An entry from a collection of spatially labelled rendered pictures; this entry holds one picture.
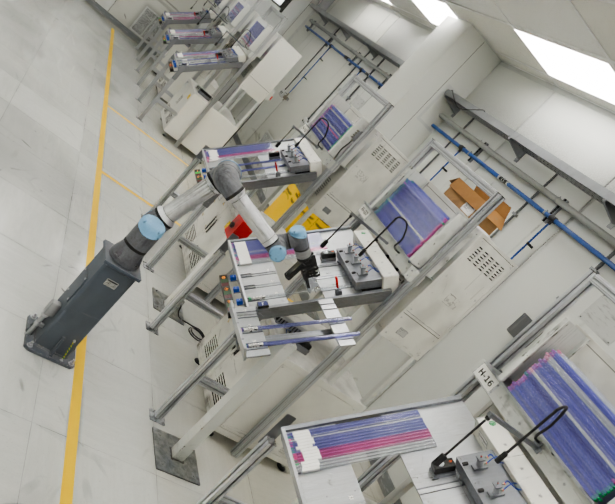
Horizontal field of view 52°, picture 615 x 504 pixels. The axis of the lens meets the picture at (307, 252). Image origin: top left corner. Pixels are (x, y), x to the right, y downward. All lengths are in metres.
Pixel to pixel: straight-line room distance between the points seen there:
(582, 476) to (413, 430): 0.59
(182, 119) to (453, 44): 3.09
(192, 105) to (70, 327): 4.75
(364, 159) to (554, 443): 2.66
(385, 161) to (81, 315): 2.39
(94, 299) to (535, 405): 1.85
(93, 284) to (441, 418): 1.55
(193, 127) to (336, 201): 3.33
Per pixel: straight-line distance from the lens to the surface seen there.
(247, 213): 2.74
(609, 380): 2.49
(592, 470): 2.18
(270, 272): 3.26
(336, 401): 3.46
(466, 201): 3.63
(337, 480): 2.25
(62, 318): 3.00
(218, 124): 7.53
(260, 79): 7.45
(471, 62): 6.48
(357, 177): 4.43
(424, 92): 6.35
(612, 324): 4.23
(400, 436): 2.39
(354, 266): 3.20
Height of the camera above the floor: 1.73
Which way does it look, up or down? 12 degrees down
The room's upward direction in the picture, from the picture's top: 44 degrees clockwise
